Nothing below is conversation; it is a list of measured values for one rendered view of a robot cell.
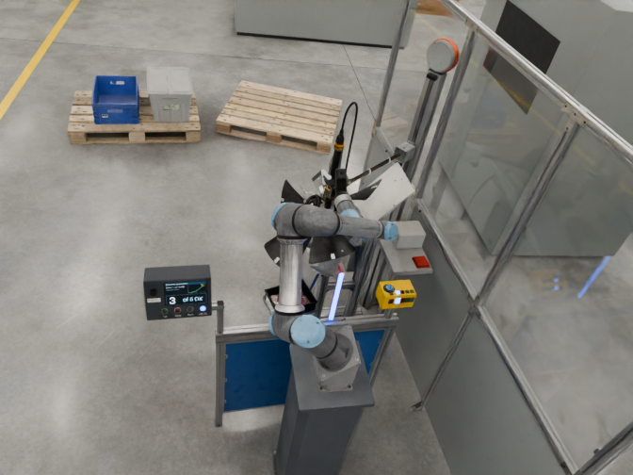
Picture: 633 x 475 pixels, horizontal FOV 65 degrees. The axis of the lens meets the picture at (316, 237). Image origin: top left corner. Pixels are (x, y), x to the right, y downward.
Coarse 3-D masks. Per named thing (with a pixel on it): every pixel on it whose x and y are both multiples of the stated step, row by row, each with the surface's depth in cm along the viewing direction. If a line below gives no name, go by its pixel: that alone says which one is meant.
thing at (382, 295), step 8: (400, 280) 240; (408, 280) 241; (384, 288) 234; (400, 288) 236; (408, 288) 237; (376, 296) 242; (384, 296) 231; (392, 296) 232; (400, 296) 233; (408, 296) 234; (384, 304) 235; (392, 304) 236; (400, 304) 237; (408, 304) 239
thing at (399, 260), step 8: (384, 240) 293; (384, 248) 288; (392, 248) 289; (408, 248) 291; (416, 248) 292; (384, 256) 286; (392, 256) 284; (400, 256) 285; (408, 256) 286; (392, 264) 279; (400, 264) 280; (408, 264) 281; (392, 272) 277; (400, 272) 276; (408, 272) 277; (416, 272) 279; (424, 272) 280
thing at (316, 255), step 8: (312, 240) 238; (320, 240) 237; (328, 240) 236; (336, 240) 237; (344, 240) 237; (312, 248) 235; (320, 248) 234; (328, 248) 233; (336, 248) 233; (344, 248) 232; (352, 248) 232; (312, 256) 232; (320, 256) 231; (328, 256) 230; (336, 256) 229
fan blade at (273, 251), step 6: (270, 240) 260; (276, 240) 259; (306, 240) 255; (264, 246) 262; (270, 246) 260; (276, 246) 258; (306, 246) 255; (270, 252) 259; (276, 252) 258; (276, 264) 257
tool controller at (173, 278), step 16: (144, 272) 200; (160, 272) 201; (176, 272) 202; (192, 272) 203; (208, 272) 203; (144, 288) 196; (160, 288) 197; (176, 288) 199; (192, 288) 201; (208, 288) 203; (160, 304) 201; (192, 304) 204; (208, 304) 206
